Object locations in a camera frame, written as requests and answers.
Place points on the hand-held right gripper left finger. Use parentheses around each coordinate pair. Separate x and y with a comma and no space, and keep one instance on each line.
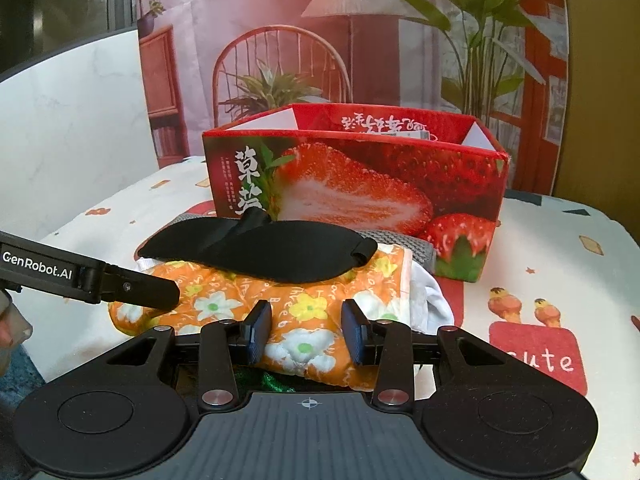
(257,332)

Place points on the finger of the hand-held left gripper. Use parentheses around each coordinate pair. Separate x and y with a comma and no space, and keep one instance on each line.
(150,290)

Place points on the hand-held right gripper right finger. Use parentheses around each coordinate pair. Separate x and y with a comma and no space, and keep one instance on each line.
(352,332)

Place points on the orange floral padded cloth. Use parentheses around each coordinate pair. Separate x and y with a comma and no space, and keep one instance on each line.
(300,305)

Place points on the black eye mask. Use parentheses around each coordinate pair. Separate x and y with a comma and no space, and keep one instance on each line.
(270,250)

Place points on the grey knitted cloth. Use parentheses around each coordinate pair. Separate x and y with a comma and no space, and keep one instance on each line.
(420,255)

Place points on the red strawberry print cardboard box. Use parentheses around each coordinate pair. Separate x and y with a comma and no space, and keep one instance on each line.
(360,185)

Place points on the person's left hand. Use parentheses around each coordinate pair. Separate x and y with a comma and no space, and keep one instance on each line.
(11,330)

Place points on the white marble pattern panel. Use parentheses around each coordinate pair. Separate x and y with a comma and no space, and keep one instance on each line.
(75,135)

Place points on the white paper label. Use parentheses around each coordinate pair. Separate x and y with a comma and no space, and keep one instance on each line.
(412,135)

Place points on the white cartoon print tablecloth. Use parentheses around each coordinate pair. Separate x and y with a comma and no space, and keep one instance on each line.
(550,260)

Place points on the printed room scene backdrop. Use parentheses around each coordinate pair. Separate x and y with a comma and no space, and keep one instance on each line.
(310,35)

